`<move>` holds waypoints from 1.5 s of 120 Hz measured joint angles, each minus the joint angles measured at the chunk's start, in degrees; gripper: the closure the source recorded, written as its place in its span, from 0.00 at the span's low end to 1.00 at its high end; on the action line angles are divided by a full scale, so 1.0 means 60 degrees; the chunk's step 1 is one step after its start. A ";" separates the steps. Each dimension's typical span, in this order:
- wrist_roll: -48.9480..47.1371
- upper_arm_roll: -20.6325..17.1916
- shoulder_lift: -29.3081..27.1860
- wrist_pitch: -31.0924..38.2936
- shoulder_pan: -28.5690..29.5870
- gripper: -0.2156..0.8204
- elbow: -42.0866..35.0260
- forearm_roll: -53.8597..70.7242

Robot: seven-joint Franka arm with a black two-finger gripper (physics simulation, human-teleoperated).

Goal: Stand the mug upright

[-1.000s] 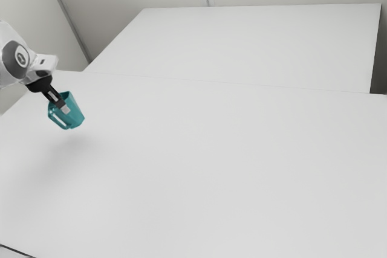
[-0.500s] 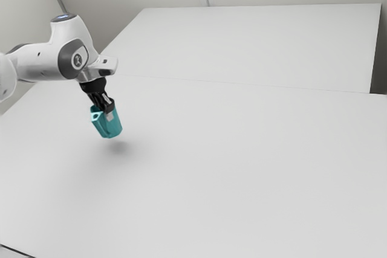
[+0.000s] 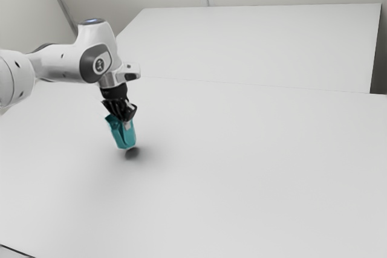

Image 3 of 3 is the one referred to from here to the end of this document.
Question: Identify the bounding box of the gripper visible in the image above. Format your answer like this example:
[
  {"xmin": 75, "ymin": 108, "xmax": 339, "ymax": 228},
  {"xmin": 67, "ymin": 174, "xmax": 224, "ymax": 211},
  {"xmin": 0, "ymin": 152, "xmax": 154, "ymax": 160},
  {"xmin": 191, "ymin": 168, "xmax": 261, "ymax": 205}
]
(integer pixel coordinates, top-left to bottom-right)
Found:
[{"xmin": 99, "ymin": 84, "xmax": 138, "ymax": 132}]

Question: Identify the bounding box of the teal faceted mug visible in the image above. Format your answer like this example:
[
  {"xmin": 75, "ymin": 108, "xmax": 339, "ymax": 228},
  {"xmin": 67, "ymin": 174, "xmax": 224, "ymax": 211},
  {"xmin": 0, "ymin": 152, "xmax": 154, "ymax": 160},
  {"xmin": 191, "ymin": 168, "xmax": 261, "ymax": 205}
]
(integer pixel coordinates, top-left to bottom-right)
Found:
[{"xmin": 104, "ymin": 114, "xmax": 137, "ymax": 150}]

